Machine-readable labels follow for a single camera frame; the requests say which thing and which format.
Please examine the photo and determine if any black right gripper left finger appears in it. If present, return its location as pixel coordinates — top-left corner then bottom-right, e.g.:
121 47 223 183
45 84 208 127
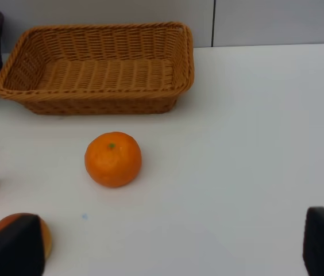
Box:
0 214 45 275

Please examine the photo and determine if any red orange round fruit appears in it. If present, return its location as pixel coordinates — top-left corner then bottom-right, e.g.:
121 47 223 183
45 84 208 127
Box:
0 213 52 260

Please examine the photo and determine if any orange mandarin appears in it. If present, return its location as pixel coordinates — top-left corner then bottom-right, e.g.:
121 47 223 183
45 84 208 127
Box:
84 132 142 188

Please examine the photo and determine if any light brown wicker basket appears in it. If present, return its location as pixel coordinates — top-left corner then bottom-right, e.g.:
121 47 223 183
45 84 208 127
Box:
0 22 194 116

